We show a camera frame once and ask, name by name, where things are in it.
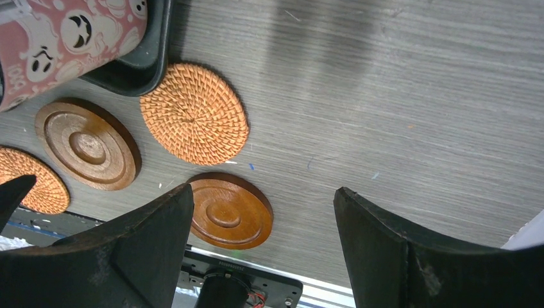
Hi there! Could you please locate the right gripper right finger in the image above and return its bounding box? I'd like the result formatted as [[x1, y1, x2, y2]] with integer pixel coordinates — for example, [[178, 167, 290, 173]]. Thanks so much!
[[334, 187, 543, 307]]

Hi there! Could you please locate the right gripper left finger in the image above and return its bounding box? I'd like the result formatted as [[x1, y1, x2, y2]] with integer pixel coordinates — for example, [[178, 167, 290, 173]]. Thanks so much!
[[1, 184, 194, 307]]

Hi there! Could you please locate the wooden coaster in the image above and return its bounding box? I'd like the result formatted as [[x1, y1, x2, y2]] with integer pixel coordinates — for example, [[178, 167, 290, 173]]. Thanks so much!
[[187, 172, 274, 250], [35, 98, 142, 191]]

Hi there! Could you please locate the rattan coaster front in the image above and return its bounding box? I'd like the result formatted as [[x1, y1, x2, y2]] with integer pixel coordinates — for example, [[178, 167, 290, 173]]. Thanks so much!
[[1, 146, 71, 214]]

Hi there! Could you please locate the rattan coaster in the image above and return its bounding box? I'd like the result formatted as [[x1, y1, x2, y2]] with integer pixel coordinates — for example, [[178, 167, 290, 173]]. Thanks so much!
[[1, 146, 71, 214], [140, 63, 250, 166]]

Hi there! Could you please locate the black serving tray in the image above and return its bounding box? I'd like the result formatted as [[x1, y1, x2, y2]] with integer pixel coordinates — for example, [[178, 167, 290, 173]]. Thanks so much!
[[80, 0, 174, 97]]

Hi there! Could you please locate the pink ghost mug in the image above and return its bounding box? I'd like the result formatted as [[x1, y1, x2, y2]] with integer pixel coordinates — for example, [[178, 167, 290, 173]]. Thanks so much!
[[1, 0, 151, 111]]

